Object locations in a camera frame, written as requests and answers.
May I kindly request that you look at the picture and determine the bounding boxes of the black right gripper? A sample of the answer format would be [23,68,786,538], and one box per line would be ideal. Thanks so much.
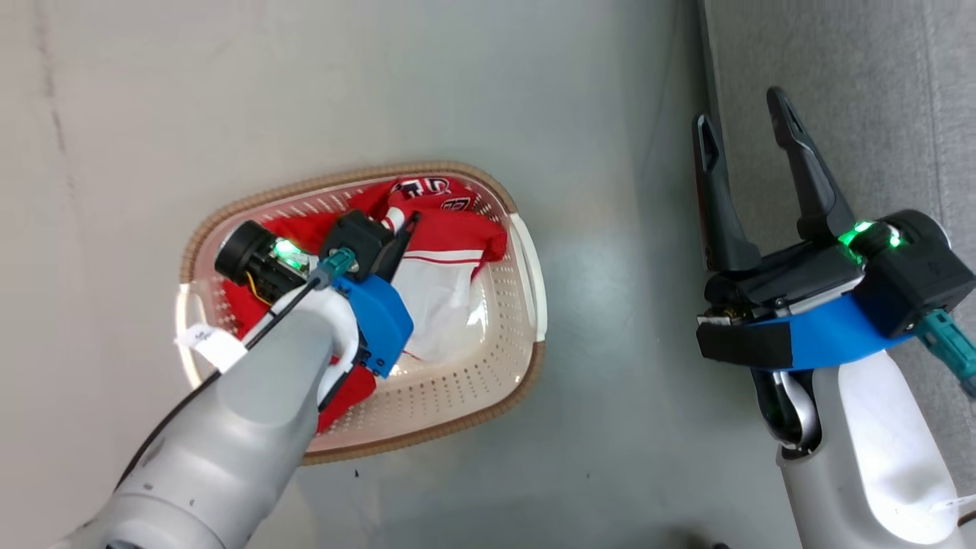
[692,86,878,367]

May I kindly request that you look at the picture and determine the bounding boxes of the red white basketball jersey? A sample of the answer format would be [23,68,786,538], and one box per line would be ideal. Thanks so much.
[221,175,510,435]

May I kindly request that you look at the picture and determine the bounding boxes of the black left camera blue mount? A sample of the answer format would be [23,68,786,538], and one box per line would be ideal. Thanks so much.
[319,210,416,380]

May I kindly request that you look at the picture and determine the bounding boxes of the black cable teal plug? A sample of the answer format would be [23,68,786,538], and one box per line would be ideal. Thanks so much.
[114,248,359,489]

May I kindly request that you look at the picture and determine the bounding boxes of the grey fabric sofa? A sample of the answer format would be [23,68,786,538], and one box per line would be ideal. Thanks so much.
[698,0,976,496]

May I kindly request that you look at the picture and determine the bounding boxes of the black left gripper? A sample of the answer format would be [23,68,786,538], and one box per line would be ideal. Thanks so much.
[215,212,422,306]

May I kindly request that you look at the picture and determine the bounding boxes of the beige perforated laundry basket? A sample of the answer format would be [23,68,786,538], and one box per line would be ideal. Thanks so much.
[175,160,548,466]

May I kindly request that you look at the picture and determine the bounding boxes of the white paper cable tag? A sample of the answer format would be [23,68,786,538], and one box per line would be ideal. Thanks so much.
[175,324,249,374]

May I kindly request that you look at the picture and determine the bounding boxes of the teal plug right cable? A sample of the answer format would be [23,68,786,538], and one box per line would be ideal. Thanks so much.
[915,309,976,399]

